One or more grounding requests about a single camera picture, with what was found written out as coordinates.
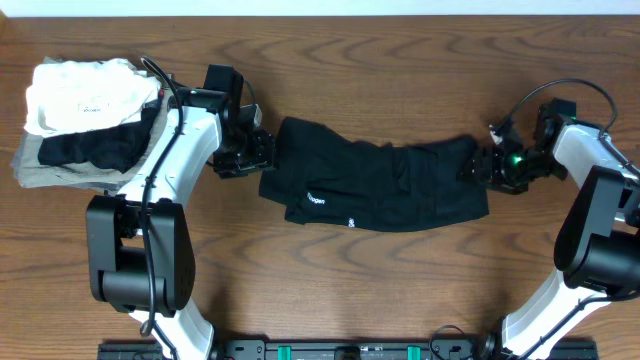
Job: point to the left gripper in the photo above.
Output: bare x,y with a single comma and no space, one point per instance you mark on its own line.
265,156

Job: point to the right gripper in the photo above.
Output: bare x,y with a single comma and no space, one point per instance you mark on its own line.
488,167

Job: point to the black t-shirt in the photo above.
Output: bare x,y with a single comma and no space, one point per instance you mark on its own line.
322,177

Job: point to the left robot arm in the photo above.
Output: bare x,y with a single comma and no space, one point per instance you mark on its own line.
141,258

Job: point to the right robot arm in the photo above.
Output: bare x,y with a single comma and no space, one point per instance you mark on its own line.
596,254

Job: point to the black folded garment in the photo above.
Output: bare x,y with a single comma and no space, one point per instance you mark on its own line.
116,148

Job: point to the beige folded garment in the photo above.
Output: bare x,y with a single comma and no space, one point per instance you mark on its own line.
31,174

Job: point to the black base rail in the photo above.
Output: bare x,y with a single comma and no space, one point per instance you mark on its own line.
261,350

